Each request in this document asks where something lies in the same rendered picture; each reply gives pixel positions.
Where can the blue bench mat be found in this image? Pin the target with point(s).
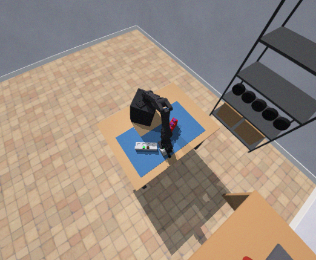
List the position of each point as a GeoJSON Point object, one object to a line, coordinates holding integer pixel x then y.
{"type": "Point", "coordinates": [186, 130]}

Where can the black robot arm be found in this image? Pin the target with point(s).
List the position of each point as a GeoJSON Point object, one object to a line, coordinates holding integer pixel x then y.
{"type": "Point", "coordinates": [159, 103]}

